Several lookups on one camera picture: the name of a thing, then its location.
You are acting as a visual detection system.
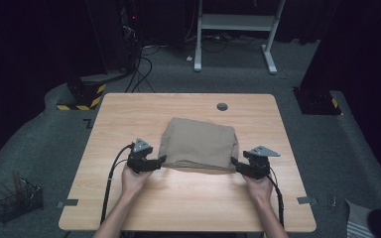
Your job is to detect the black stand base yellow mark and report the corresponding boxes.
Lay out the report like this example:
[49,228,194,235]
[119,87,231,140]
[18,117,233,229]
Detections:
[292,86,342,116]

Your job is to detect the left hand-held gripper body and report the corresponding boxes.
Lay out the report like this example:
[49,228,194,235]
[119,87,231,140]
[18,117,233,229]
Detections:
[126,138,154,175]

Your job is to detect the person's right hand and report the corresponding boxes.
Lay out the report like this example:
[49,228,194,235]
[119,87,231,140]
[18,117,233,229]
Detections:
[242,173,275,206]

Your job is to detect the khaki shorts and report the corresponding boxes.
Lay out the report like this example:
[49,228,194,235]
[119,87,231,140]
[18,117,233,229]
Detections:
[158,116,240,176]

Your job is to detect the dark equipment rack with wires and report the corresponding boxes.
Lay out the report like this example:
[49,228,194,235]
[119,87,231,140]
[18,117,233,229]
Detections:
[118,0,142,51]

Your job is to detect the grey tape strip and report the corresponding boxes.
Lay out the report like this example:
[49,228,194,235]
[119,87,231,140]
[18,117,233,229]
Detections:
[296,195,318,205]
[57,198,79,209]

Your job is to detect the grey striped cloth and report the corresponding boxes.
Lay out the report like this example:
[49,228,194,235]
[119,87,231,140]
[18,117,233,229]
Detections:
[344,199,378,238]

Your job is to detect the black wire basket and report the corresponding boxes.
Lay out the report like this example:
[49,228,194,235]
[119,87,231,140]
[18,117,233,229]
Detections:
[0,178,45,224]

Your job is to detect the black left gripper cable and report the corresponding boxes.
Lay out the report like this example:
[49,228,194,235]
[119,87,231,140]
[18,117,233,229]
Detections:
[100,143,135,226]

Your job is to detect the white metal stand frame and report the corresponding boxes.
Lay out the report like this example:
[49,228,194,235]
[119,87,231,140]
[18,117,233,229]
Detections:
[192,0,287,75]

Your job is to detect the cable bundle under stand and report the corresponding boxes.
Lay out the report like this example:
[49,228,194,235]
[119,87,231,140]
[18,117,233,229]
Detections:
[185,31,266,54]

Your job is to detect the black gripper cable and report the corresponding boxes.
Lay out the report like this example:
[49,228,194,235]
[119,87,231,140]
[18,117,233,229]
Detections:
[100,143,135,226]
[266,166,286,229]

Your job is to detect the black yellow striped stand base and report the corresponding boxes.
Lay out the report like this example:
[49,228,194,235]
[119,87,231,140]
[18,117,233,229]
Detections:
[57,73,107,112]

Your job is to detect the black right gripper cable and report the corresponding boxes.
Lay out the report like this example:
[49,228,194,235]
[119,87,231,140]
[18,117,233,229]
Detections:
[266,166,286,229]

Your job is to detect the black floor cables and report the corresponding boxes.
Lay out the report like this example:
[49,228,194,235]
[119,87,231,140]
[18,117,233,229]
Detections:
[124,46,162,94]

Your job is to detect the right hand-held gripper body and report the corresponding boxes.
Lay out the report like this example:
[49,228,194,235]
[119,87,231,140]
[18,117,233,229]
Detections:
[242,145,282,180]

